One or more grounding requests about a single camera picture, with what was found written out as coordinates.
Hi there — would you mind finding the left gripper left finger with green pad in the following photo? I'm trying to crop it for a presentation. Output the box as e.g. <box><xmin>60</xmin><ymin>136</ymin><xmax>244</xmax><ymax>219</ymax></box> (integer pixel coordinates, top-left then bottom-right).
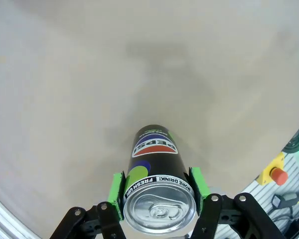
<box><xmin>49</xmin><ymin>171</ymin><xmax>127</xmax><ymax>239</ymax></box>

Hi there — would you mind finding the black Pepsi can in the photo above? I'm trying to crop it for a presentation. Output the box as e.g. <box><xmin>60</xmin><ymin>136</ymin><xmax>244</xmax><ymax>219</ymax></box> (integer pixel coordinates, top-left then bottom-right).
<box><xmin>122</xmin><ymin>124</ymin><xmax>198</xmax><ymax>235</ymax></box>

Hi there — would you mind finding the coiled black cable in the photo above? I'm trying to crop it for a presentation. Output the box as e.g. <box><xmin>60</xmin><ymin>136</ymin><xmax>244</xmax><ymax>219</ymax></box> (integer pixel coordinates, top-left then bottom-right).
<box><xmin>282</xmin><ymin>119</ymin><xmax>299</xmax><ymax>155</ymax></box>

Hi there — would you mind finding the yellow emergency stop red button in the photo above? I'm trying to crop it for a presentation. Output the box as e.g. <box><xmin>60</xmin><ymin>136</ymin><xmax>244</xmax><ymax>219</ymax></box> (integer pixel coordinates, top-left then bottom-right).
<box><xmin>257</xmin><ymin>151</ymin><xmax>289</xmax><ymax>186</ymax></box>

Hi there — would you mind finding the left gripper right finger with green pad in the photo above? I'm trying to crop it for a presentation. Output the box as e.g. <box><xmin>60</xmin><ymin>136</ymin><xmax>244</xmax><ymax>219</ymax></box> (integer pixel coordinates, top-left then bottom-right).
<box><xmin>188</xmin><ymin>166</ymin><xmax>283</xmax><ymax>239</ymax></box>

